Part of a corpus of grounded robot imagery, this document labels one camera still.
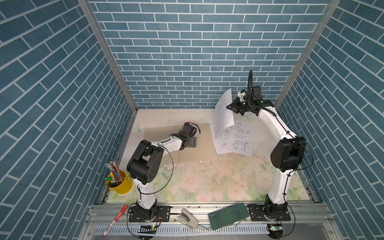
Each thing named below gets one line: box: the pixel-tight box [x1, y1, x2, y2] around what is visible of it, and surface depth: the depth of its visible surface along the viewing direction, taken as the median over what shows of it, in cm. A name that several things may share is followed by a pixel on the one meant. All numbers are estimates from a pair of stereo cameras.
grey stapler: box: [177, 208, 199, 229], surface depth 72 cm
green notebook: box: [208, 202, 250, 231], surface depth 74 cm
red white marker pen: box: [102, 205, 128, 237], surface depth 73 cm
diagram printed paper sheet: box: [216, 122, 253, 157], surface depth 104 cm
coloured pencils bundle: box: [104, 161, 125, 184], surface depth 75 cm
